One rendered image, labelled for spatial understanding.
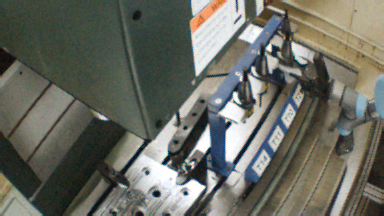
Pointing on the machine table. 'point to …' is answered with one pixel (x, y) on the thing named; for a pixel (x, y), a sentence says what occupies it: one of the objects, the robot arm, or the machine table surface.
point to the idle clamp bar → (189, 126)
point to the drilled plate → (144, 193)
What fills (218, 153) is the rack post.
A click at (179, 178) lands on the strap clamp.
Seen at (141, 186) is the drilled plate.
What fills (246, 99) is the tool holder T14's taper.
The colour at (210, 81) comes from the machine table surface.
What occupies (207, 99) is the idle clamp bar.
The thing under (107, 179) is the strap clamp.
